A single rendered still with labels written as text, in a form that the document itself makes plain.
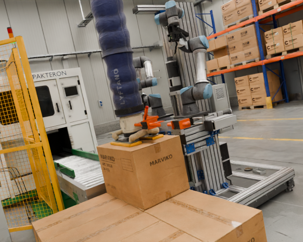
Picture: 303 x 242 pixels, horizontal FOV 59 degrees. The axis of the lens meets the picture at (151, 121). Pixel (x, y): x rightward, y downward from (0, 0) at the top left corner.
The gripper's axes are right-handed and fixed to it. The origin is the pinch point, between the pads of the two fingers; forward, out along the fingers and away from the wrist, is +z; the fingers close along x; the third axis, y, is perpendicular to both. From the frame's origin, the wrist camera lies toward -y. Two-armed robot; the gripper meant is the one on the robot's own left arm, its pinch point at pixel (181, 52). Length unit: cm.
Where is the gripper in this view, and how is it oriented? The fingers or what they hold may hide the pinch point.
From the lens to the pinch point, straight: 200.3
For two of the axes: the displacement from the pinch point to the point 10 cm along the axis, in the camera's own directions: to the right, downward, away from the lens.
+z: 2.0, 9.8, 1.0
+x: 5.3, -0.2, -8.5
